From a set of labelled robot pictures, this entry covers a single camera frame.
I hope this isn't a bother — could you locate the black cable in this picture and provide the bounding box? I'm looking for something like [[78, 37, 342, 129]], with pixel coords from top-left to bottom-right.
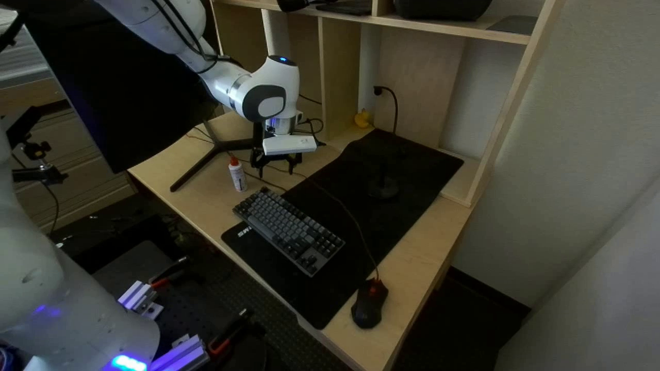
[[42, 181, 61, 235], [295, 94, 327, 148]]

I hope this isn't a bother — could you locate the black mouse with red light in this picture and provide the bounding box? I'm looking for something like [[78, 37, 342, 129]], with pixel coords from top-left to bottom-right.
[[351, 277, 389, 330]]

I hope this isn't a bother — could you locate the flat black device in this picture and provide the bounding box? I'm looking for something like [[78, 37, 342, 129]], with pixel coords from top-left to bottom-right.
[[315, 0, 373, 16]]

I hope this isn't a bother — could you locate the black desk mat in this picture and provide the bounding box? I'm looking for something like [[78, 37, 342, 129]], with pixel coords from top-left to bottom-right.
[[221, 128, 465, 331]]

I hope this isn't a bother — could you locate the white bottle with red cap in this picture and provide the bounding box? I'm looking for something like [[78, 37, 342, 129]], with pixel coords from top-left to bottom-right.
[[227, 156, 249, 193]]

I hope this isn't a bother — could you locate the black bag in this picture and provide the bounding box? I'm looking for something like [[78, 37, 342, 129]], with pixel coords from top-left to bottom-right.
[[394, 0, 493, 22]]

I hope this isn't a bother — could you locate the black gooseneck stand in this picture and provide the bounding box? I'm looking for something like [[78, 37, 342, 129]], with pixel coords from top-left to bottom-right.
[[368, 85, 401, 200]]

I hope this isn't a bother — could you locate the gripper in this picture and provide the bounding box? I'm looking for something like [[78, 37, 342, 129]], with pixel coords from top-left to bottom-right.
[[251, 123, 304, 179]]

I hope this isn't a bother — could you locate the clamp with orange handle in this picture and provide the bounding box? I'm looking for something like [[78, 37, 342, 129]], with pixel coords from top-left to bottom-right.
[[208, 308, 254, 357], [148, 256, 192, 290]]

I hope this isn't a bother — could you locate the grey and black keyboard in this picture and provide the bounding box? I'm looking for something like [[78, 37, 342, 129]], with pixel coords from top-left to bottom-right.
[[232, 186, 347, 278]]

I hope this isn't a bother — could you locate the camera on mount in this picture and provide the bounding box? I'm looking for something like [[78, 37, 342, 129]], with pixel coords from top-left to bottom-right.
[[4, 102, 71, 187]]

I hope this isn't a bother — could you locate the wooden desk hutch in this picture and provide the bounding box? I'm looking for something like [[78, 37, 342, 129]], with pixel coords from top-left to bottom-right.
[[208, 0, 566, 208]]

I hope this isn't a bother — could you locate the black monitor with stand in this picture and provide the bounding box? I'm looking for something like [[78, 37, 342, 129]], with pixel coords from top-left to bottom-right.
[[23, 0, 270, 193]]

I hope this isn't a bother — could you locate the thin dark mouse cable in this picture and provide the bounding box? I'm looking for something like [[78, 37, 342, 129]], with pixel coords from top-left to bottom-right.
[[242, 164, 381, 282]]

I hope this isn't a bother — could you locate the aluminium bracket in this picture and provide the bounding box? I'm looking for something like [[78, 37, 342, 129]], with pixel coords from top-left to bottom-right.
[[148, 334, 210, 371], [117, 280, 165, 321]]

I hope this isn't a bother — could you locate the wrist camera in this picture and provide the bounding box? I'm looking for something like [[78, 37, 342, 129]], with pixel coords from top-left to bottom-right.
[[262, 135, 318, 156]]

